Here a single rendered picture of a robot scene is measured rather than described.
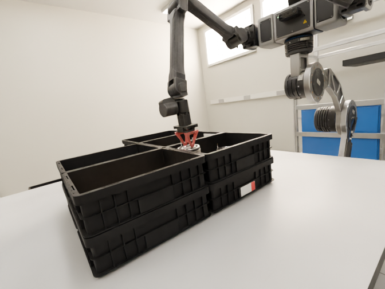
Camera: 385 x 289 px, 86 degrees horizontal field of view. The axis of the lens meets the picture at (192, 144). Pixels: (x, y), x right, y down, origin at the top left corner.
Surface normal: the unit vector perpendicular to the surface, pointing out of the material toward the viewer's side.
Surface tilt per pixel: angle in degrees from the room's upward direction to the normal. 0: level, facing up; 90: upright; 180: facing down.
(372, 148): 90
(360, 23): 90
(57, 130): 90
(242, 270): 0
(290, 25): 90
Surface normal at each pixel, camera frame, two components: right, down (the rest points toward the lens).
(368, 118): -0.77, 0.22
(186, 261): -0.13, -0.97
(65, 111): 0.62, 0.07
